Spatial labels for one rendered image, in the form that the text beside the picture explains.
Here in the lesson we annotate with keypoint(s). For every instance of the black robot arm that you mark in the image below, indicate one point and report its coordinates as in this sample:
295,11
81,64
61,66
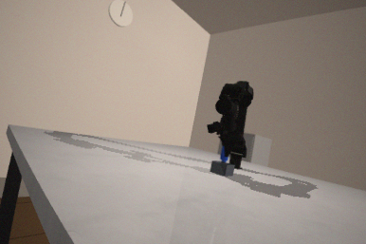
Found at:
233,97

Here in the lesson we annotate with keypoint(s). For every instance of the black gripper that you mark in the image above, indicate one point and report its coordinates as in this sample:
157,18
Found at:
230,136

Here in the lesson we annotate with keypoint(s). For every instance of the blue cylinder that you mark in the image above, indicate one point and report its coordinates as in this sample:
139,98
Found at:
222,154

